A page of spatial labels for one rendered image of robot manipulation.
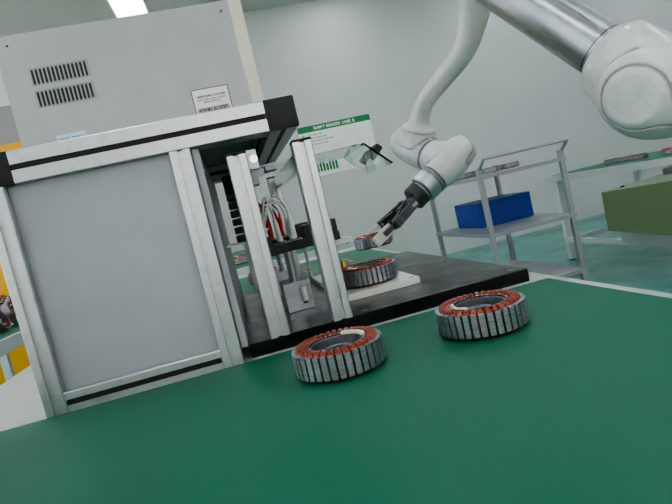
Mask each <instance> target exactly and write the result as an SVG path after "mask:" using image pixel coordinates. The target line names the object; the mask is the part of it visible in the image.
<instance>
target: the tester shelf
mask: <svg viewBox="0 0 672 504"><path fill-rule="evenodd" d="M298 126H299V120H298V116H297V112H296V108H295V103H294V99H293V95H288V96H283V97H278V98H273V99H268V100H263V101H259V102H254V103H249V104H243V105H238V106H233V107H228V108H223V109H218V110H213V111H208V112H203V113H198V114H193V115H188V116H183V117H178V118H172V119H167V120H162V121H157V122H152V123H147V124H142V125H137V126H132V127H127V128H122V129H117V130H112V131H107V132H101V133H96V134H91V135H86V136H81V137H76V138H71V139H66V140H61V141H56V142H51V143H46V144H41V145H36V146H30V147H25V148H20V149H15V150H10V151H4V152H0V187H12V186H16V185H21V184H26V183H31V182H36V181H40V180H45V179H50V178H55V177H60V176H64V175H69V174H74V173H79V172H84V171H88V170H93V169H98V168H103V167H108V166H113V165H117V164H122V163H127V162H132V161H137V160H141V159H146V158H151V157H156V156H161V155H165V154H169V152H173V151H182V149H187V148H190V150H191V149H195V148H198V149H199V151H200V153H201V156H202V158H203V160H204V162H205V164H206V166H207V169H208V171H209V173H210V175H211V177H212V179H213V182H214V184H217V183H221V182H222V179H221V177H224V176H229V175H230V174H229V170H228V166H227V162H226V159H225V154H230V153H234V152H239V151H244V150H245V151H246V150H251V149H255V151H256V155H257V158H258V163H259V166H260V165H264V164H269V163H273V162H276V160H277V159H278V157H279V156H280V154H281V152H282V151H283V149H284V148H285V146H286V144H287V143H288V141H289V140H290V138H291V137H292V135H293V133H294V132H295V130H296V129H297V127H298Z"/></svg>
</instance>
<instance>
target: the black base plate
mask: <svg viewBox="0 0 672 504"><path fill-rule="evenodd" d="M386 257H387V258H388V257H389V258H392V259H395V262H396V266H397V271H401V272H405V273H409V274H412V275H416V276H419V278H420V283H416V284H412V285H409V286H405V287H401V288H398V289H394V290H390V291H386V292H383V293H379V294H375V295H372V296H368V297H364V298H361V299H357V300H353V301H349V302H350V306H351V310H352V314H353V317H351V318H347V319H346V318H343V319H341V320H340V321H336V322H334V321H333V320H332V319H331V315H330V311H329V307H328V302H327V298H326V294H325V290H324V288H321V287H319V286H318V285H316V284H315V283H314V282H313V283H310V286H311V291H312V295H313V299H314V303H315V307H313V308H309V309H305V310H301V311H298V312H294V313H290V314H289V312H288V311H287V309H286V308H285V304H284V300H283V296H281V297H282V301H283V305H284V309H285V313H286V317H287V321H288V326H289V330H290V334H289V335H285V336H283V335H281V336H278V338H274V339H271V337H270V333H269V329H268V325H267V321H266V317H265V313H264V309H263V305H262V301H261V297H260V293H259V290H257V291H255V290H253V291H249V292H245V293H243V302H244V311H245V319H246V327H247V336H248V344H249V349H250V353H251V357H252V358H256V357H259V356H263V355H266V354H270V353H274V352H277V351H281V350H284V349H288V348H291V347H295V346H297V345H298V344H300V343H301V342H303V341H304V340H306V339H309V338H310V337H314V336H315V335H319V334H321V333H324V334H325V332H327V331H329V332H330V333H331V331H332V330H336V331H337V330H338V329H339V328H342V329H344V328H345V327H348V328H350V327H351V326H354V327H356V326H370V325H374V324H377V323H381V322H384V321H388V320H391V319H395V318H399V317H402V316H406V315H409V314H413V313H416V312H420V311H424V310H427V309H431V308H434V307H438V306H439V305H441V304H442V303H444V302H445V301H447V300H449V299H452V298H456V297H457V296H462V295H464V294H466V295H468V294H469V293H472V294H473V295H474V293H475V292H479V293H480V292H481V291H487V290H494V289H497V290H499V289H502V288H506V287H509V286H513V285H516V284H520V283H524V282H527V281H530V280H529V275H528V270H527V268H521V267H514V266H507V265H500V264H493V263H486V262H479V261H472V260H465V259H458V258H451V257H443V256H436V255H429V254H422V253H415V252H408V251H404V252H400V253H396V254H393V255H389V256H385V257H381V258H386Z"/></svg>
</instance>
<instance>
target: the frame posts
mask: <svg viewBox="0 0 672 504"><path fill-rule="evenodd" d="M289 145H290V148H291V152H292V156H293V160H294V165H295V169H296V173H297V177H298V181H299V185H300V190H301V194H302V198H303V202H304V206H305V210H306V215H307V219H308V223H309V227H310V231H311V236H312V240H313V244H314V248H315V252H316V256H317V261H318V265H319V269H320V273H321V277H322V281H323V286H324V290H325V294H326V298H327V302H328V307H329V311H330V315H331V319H332V320H333V321H334V322H336V321H340V320H341V319H343V318H346V319H347V318H351V317H353V314H352V310H351V306H350V302H349V297H348V293H347V289H346V285H345V280H344V276H343V272H342V268H341V263H340V259H339V255H338V251H337V247H336V242H335V238H334V234H333V230H332V225H331V221H330V217H329V213H328V208H327V204H326V200H325V196H324V191H323V187H322V183H321V179H320V174H319V170H318V166H317V162H316V157H315V153H314V149H313V145H312V140H311V137H305V138H300V139H296V140H292V141H291V142H290V143H289ZM225 159H226V162H227V166H228V170H229V174H230V178H231V182H232V186H233V190H234V194H235V198H236V202H237V206H238V209H235V210H239V214H240V217H237V219H238V218H241V221H242V225H239V227H241V226H243V229H244V233H241V235H242V234H245V237H246V241H247V243H246V244H244V248H245V252H246V256H247V260H248V264H249V268H250V272H251V275H252V279H253V283H254V287H255V291H257V290H259V293H260V297H261V301H262V305H263V309H264V313H265V317H266V321H267V325H268V329H269V333H270V337H271V339H274V338H278V336H281V335H283V336H285V335H289V334H290V330H289V326H288V321H287V317H286V313H285V309H284V305H283V301H282V297H281V293H280V289H279V285H278V281H277V277H276V273H275V269H274V265H273V261H272V257H271V253H270V249H269V245H268V241H267V237H266V233H265V228H264V224H263V220H262V216H261V212H260V208H259V204H258V200H257V196H256V192H255V188H254V184H253V180H252V176H251V172H250V168H249V164H248V160H247V156H246V151H245V150H244V151H239V152H234V153H230V154H225ZM274 177H275V176H273V177H268V178H266V180H267V184H268V188H269V193H270V197H272V196H277V197H279V198H280V199H281V200H282V201H283V202H284V199H283V195H282V191H281V189H280V190H279V191H277V192H274V191H273V187H272V183H271V181H272V180H273V178H274ZM274 205H275V206H276V207H277V209H278V210H279V212H280V214H281V219H282V222H283V229H284V233H285V235H288V231H287V228H286V224H285V218H284V213H283V211H282V209H281V208H280V207H279V206H278V205H277V204H275V203H274ZM290 253H291V257H292V261H293V265H294V270H295V274H296V277H298V276H302V273H301V269H300V265H299V261H298V256H297V252H296V250H294V251H290Z"/></svg>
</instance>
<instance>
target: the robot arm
mask: <svg viewBox="0 0 672 504"><path fill-rule="evenodd" d="M491 12H492V13H494V14H495V15H496V16H498V17H499V18H501V19H502V20H504V21H505V22H507V23H508V24H510V25H511V26H513V27H514V28H516V29H517V30H519V31H520V32H522V33H523V34H525V35H526V36H527V37H529V38H530V39H532V40H533V41H535V42H536V43H538V44H539V45H541V46H542V47H544V48H545V49H547V50H548V51H550V52H551V53H553V54H554V55H556V56H557V57H559V58H560V59H561V60H563V61H564V62H566V63H567V64H569V65H570V66H572V67H573V68H575V69H576V70H578V71H579V72H581V73H582V86H583V91H584V93H585V94H586V95H587V96H588V97H589V98H590V100H591V101H592V102H593V103H594V104H595V105H596V107H597V108H598V111H599V113H600V115H601V117H602V118H603V119H604V121H605V122H606V123H607V124H608V125H609V126H610V127H611V128H612V129H614V130H615V131H617V132H619V133H621V134H623V135H625V136H628V137H631V138H635V139H641V140H657V139H665V138H670V137H672V31H671V32H670V31H667V30H665V29H663V28H660V27H658V26H656V25H654V24H651V23H649V22H646V21H644V20H638V21H633V22H628V23H625V24H621V25H619V24H617V23H616V22H614V21H612V20H611V19H609V18H607V17H606V16H604V15H602V14H601V13H599V12H597V11H596V10H594V9H592V8H591V7H589V6H587V5H586V4H584V3H582V2H580V1H579V0H459V23H458V34H457V38H456V41H455V44H454V46H453V48H452V50H451V51H450V53H449V55H448V56H447V57H446V59H445V60H444V62H443V63H442V64H441V66H440V67H439V68H438V70H437V71H436V72H435V74H434V75H433V76H432V78H431V79H430V80H429V82H428V83H427V84H426V86H425V87H424V89H423V90H422V91H421V93H420V95H419V96H418V98H417V100H416V102H415V104H414V107H413V110H412V113H411V116H410V119H409V121H408V122H407V123H405V124H404V125H403V127H401V128H399V129H397V130H396V131H395V132H394V133H393V134H392V136H391V139H390V146H391V149H392V151H393V153H394V154H395V155H396V156H397V157H398V158H399V159H400V160H402V161H403V162H405V163H406V164H408V165H410V166H412V167H414V168H417V169H421V171H420V172H419V173H418V174H417V175H416V176H415V177H414V178H413V179H412V183H411V184H410V185H409V186H408V187H407V188H406V189H405V190H404V194H405V196H406V199H405V200H404V201H403V200H401V201H400V202H398V203H397V205H396V206H395V207H393V208H392V209H391V210H390V211H389V212H388V213H387V214H386V215H384V216H383V217H382V218H381V219H380V220H379V221H377V224H376V225H375V226H374V227H373V228H372V229H371V230H370V231H369V232H368V233H367V234H370V233H371V234H372V233H375V232H379V233H378V234H377V235H376V236H375V237H374V238H373V239H372V241H373V242H374V243H375V244H376V246H377V247H380V246H381V245H382V244H383V243H384V242H385V241H386V240H387V239H388V238H389V237H390V236H391V235H392V234H393V233H394V232H395V231H396V229H398V228H401V227H402V225H403V224H404V223H405V222H406V220H407V219H408V218H409V217H410V216H411V214H412V213H413V212H414V211H415V210H416V209H417V208H423V207H424V206H425V205H426V204H427V203H428V202H429V200H434V199H435V198H436V197H437V196H438V195H439V194H440V193H441V192H442V191H443V190H444V189H445V188H446V187H447V186H449V185H450V184H452V183H454V182H455V181H456V180H457V179H458V178H459V177H460V176H461V175H462V174H463V173H464V172H465V171H466V170H467V169H468V167H469V166H470V164H471V163H472V162H473V160H474V158H475V156H476V148H475V146H474V144H473V143H472V141H471V140H469V139H468V138H467V137H466V136H464V135H459V136H455V137H453V138H450V139H449V140H448V141H438V140H437V137H436V133H435V128H434V127H433V126H432V124H431V122H430V114H431V110H432V108H433V106H434V104H435V103H436V101H437V100H438V99H439V98H440V97H441V96H442V94H443V93H444V92H445V91H446V90H447V89H448V88H449V86H450V85H451V84H452V83H453V82H454V81H455V80H456V78H457V77H458V76H459V75H460V74H461V73H462V72H463V70H464V69H465V68H466V67H467V65H468V64H469V63H470V61H471V60H472V58H473V57H474V55H475V53H476V51H477V49H478V47H479V45H480V42H481V40H482V37H483V34H484V31H485V28H486V25H487V22H488V19H489V16H490V13H491ZM382 223H383V224H382ZM367 234H366V235H367Z"/></svg>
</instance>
